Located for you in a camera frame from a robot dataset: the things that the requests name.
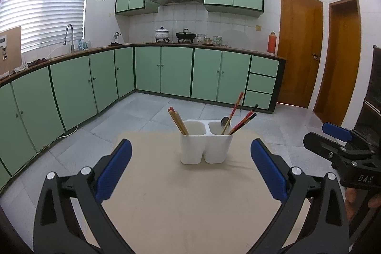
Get dark cloth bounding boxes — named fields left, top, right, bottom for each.
left=26, top=58, right=50, bottom=67

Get beige tablecloth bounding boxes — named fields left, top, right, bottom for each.
left=80, top=131, right=311, bottom=254

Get person's right hand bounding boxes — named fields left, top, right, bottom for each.
left=345, top=186, right=381, bottom=223

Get green cabinet drawer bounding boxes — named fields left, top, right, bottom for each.
left=247, top=73, right=277, bottom=94
left=249, top=55, right=280, bottom=77
left=244, top=90, right=274, bottom=110

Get metal kitchen faucet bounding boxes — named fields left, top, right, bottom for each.
left=63, top=23, right=75, bottom=54

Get gas stove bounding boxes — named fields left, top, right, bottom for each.
left=155, top=38, right=197, bottom=44

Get dark wooden furniture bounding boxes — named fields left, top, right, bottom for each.
left=365, top=46, right=381, bottom=124

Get orange thermos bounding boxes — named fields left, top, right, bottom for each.
left=267, top=31, right=277, bottom=54

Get red patterned wooden chopstick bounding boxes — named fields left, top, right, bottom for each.
left=170, top=107, right=188, bottom=136
left=167, top=108, right=187, bottom=136
left=177, top=112, right=190, bottom=136
left=174, top=112, right=189, bottom=136
left=225, top=92, right=245, bottom=135

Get green base cabinets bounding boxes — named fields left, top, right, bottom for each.
left=0, top=44, right=287, bottom=192

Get white window blind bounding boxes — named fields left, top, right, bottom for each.
left=0, top=0, right=96, bottom=54

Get black chopstick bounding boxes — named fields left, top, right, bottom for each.
left=229, top=104, right=259, bottom=135
left=231, top=113, right=257, bottom=135

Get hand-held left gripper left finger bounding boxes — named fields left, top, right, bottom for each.
left=33, top=139, right=133, bottom=254

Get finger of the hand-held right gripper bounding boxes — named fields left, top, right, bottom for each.
left=303, top=131, right=358, bottom=171
left=322, top=122, right=376, bottom=153

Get wooden door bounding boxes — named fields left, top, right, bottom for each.
left=277, top=0, right=324, bottom=109
left=313, top=0, right=362, bottom=127

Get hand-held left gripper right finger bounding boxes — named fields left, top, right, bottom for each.
left=250, top=139, right=350, bottom=254

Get black wok with lid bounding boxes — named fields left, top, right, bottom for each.
left=175, top=29, right=197, bottom=40

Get cardboard box with scale print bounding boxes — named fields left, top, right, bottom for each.
left=0, top=26, right=22, bottom=76

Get white lidded pot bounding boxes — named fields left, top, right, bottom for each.
left=155, top=27, right=171, bottom=40

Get white two-compartment utensil holder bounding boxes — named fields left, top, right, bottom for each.
left=179, top=120, right=233, bottom=165

